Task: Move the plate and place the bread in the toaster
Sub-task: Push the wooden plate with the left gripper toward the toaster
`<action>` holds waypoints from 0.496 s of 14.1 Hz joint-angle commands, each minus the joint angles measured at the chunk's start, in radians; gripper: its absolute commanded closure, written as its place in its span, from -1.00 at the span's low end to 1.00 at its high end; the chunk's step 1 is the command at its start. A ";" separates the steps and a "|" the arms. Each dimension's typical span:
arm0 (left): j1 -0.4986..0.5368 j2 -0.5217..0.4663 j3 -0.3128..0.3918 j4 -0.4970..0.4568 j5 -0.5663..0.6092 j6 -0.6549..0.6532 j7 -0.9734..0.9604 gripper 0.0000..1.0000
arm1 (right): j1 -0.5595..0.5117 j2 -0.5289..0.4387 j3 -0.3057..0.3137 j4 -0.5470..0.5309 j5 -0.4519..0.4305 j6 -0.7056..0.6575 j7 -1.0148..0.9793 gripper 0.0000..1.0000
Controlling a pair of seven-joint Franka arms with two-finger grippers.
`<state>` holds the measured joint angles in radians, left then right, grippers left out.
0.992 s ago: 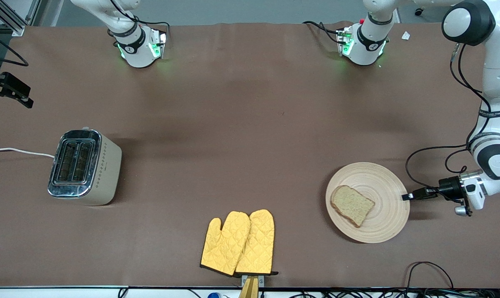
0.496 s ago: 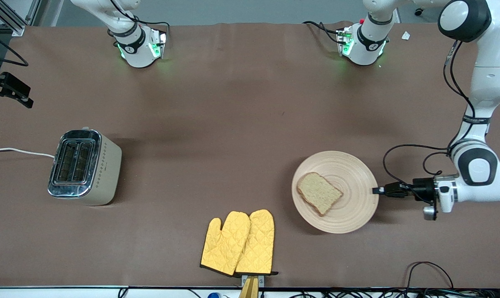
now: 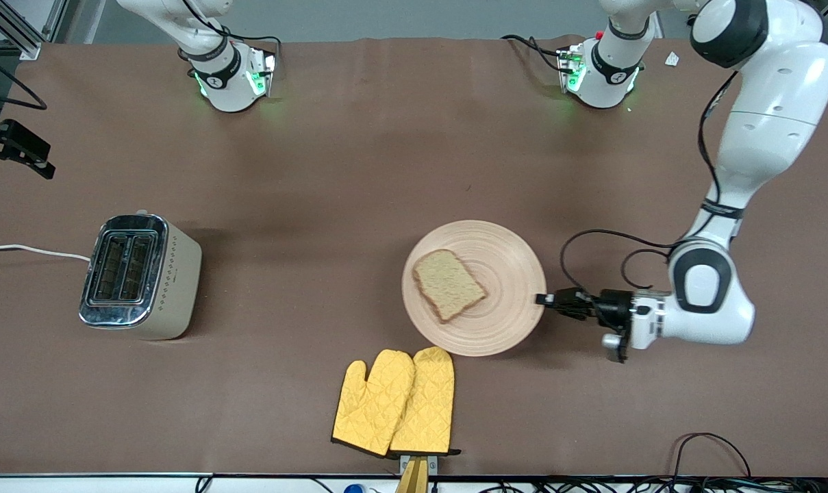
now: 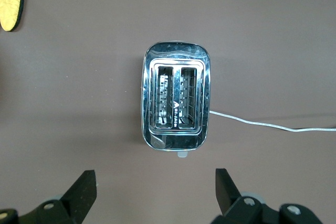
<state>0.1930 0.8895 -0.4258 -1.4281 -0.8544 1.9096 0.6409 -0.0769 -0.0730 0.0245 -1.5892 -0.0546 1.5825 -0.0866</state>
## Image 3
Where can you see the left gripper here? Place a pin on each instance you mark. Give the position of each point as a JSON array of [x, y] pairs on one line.
[[612, 306]]

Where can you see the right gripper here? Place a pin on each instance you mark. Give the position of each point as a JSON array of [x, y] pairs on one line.
[[8, 142]]

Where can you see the round wooden plate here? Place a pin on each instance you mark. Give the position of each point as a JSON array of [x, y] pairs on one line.
[[503, 301]]

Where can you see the brown bread slice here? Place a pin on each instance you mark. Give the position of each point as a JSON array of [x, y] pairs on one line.
[[448, 284]]

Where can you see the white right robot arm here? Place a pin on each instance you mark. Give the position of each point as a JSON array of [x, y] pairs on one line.
[[223, 89]]

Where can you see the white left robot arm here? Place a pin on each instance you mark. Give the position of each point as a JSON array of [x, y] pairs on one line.
[[763, 123]]

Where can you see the chrome and beige toaster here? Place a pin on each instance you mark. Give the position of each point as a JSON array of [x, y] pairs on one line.
[[140, 274]]

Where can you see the yellow quilted oven mitt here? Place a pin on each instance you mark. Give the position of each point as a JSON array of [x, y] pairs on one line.
[[369, 407], [427, 404]]

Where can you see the small white paper scrap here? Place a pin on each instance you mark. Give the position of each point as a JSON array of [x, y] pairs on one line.
[[672, 59]]

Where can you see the brown table cover sheet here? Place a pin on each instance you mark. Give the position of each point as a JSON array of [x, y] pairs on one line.
[[345, 171]]

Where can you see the small blue object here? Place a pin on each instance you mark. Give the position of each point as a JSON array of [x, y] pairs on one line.
[[353, 489]]

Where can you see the wooden mount with metal bracket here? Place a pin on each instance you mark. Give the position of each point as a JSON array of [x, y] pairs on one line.
[[414, 476]]

